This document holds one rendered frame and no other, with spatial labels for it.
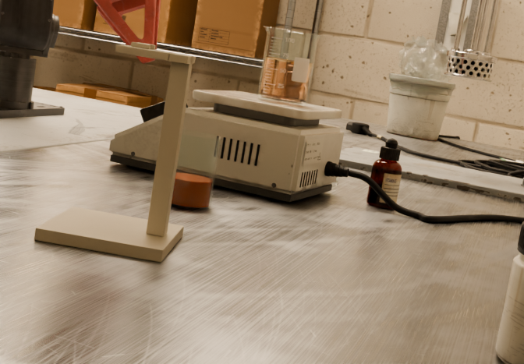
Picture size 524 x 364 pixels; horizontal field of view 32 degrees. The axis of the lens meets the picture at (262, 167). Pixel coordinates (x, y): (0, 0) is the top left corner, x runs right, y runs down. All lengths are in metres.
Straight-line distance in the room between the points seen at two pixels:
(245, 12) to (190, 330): 2.68
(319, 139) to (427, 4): 2.48
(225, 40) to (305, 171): 2.28
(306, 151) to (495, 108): 2.49
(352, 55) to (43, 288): 2.92
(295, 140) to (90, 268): 0.34
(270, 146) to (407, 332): 0.36
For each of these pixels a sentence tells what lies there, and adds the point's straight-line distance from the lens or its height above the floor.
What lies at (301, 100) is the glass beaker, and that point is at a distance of 0.86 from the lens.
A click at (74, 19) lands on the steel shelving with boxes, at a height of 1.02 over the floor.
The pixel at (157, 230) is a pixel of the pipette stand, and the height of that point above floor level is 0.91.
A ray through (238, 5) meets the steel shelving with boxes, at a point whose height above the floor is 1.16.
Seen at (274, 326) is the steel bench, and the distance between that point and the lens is 0.47.
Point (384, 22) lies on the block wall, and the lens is 3.34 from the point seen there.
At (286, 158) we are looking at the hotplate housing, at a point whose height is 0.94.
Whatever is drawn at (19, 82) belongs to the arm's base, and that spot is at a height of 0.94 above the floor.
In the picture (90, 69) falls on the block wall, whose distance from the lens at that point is 3.71.
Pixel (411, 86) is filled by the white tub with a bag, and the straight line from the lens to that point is 1.90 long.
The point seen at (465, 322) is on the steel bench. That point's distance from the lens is 0.55.
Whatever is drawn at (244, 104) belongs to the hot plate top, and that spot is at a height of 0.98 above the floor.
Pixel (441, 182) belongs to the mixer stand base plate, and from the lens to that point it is 1.18.
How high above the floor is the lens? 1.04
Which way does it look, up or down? 8 degrees down
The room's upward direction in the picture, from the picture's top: 9 degrees clockwise
